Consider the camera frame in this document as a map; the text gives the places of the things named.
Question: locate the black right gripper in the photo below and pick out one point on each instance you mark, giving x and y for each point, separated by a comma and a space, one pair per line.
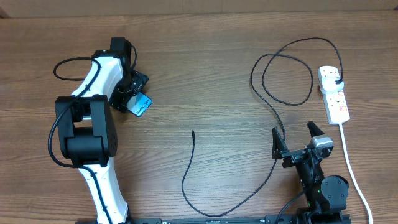
291, 157

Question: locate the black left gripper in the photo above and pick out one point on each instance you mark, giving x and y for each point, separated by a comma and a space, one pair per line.
138, 79

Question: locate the black samsung smartphone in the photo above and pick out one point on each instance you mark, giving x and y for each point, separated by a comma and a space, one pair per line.
138, 104

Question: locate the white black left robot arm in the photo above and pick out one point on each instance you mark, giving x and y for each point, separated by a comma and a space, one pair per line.
86, 129

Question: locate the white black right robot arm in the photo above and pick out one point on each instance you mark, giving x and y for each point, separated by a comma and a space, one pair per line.
326, 196

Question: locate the white charger plug adapter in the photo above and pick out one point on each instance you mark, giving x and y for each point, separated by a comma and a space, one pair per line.
330, 85

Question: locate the white power strip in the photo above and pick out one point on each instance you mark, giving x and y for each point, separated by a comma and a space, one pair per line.
335, 103

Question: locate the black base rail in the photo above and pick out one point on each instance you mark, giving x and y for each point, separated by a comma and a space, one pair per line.
211, 221

